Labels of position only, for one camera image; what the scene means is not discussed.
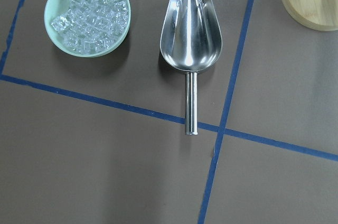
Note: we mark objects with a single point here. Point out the steel ice scoop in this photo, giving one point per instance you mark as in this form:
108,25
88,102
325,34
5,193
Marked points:
191,42

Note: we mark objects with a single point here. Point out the green bowl of ice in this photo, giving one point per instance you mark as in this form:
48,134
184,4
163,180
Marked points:
87,28

